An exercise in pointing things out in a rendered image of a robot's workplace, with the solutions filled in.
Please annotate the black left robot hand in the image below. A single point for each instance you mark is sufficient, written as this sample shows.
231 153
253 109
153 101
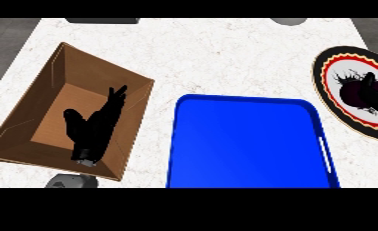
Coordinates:
97 131

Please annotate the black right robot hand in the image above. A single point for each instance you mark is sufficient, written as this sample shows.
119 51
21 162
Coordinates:
371 86

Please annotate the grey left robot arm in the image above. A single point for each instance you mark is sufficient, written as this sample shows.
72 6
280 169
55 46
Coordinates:
72 181

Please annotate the dark purple eggplant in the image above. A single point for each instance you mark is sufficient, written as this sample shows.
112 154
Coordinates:
351 92

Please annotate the black red patterned plate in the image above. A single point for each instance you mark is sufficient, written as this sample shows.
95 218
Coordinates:
333 75

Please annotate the blue plastic tray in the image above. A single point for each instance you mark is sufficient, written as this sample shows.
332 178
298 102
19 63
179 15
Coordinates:
246 145

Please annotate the brown open cardboard box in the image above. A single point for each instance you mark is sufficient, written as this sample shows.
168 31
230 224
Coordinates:
75 71

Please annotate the grey round object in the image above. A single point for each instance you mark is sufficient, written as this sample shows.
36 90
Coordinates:
289 21

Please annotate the dark grey flat appliance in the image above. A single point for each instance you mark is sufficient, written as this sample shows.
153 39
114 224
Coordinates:
103 20

